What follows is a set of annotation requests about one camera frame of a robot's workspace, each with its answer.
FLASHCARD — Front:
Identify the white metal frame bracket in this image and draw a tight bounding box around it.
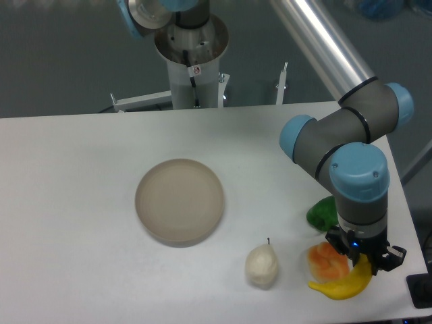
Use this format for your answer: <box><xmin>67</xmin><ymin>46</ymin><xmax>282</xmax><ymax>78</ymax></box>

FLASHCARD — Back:
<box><xmin>110</xmin><ymin>90</ymin><xmax>171</xmax><ymax>112</ymax></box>

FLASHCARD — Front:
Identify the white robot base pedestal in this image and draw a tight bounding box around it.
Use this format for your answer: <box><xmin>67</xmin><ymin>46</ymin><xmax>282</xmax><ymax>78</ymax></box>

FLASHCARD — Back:
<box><xmin>155</xmin><ymin>14</ymin><xmax>229</xmax><ymax>110</ymax></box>

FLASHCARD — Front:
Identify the white pear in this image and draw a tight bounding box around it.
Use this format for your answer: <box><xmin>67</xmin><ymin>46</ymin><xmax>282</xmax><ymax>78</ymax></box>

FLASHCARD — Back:
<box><xmin>244</xmin><ymin>238</ymin><xmax>279</xmax><ymax>289</ymax></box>

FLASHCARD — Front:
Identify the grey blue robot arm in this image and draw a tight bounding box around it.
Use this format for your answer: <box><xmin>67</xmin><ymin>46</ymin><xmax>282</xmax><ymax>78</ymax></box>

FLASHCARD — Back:
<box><xmin>118</xmin><ymin>1</ymin><xmax>414</xmax><ymax>273</ymax></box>

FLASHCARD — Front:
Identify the green bell pepper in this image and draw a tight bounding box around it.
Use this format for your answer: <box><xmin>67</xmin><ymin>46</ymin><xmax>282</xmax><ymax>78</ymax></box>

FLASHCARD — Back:
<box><xmin>306</xmin><ymin>196</ymin><xmax>338</xmax><ymax>232</ymax></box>

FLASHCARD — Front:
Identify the white metal upright bracket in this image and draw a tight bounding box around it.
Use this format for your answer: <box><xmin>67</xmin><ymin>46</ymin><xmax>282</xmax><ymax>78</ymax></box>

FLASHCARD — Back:
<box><xmin>275</xmin><ymin>61</ymin><xmax>288</xmax><ymax>105</ymax></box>

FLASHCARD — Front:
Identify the beige round plate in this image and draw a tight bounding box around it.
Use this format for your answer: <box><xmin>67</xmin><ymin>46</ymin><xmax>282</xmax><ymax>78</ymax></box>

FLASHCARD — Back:
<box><xmin>134</xmin><ymin>159</ymin><xmax>225</xmax><ymax>247</ymax></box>

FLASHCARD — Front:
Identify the black base cable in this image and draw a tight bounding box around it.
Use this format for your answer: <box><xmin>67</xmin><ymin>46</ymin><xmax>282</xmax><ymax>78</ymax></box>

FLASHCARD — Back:
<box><xmin>182</xmin><ymin>49</ymin><xmax>201</xmax><ymax>109</ymax></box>

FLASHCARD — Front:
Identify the peeled orange fruit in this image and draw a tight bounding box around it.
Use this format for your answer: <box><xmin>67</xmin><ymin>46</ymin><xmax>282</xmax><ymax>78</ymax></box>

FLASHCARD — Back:
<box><xmin>306</xmin><ymin>242</ymin><xmax>350</xmax><ymax>283</ymax></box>

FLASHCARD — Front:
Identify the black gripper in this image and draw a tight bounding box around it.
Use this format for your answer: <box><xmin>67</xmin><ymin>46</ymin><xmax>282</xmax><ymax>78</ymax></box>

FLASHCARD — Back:
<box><xmin>325</xmin><ymin>226</ymin><xmax>407</xmax><ymax>275</ymax></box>

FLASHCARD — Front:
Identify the black device at table edge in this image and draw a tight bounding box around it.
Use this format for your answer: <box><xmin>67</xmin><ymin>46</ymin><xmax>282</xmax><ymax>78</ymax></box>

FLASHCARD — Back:
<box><xmin>406</xmin><ymin>273</ymin><xmax>431</xmax><ymax>309</ymax></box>

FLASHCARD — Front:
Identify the yellow banana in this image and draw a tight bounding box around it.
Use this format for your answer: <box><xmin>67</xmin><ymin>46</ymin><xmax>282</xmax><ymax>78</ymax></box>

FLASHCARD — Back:
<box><xmin>308</xmin><ymin>254</ymin><xmax>373</xmax><ymax>300</ymax></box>

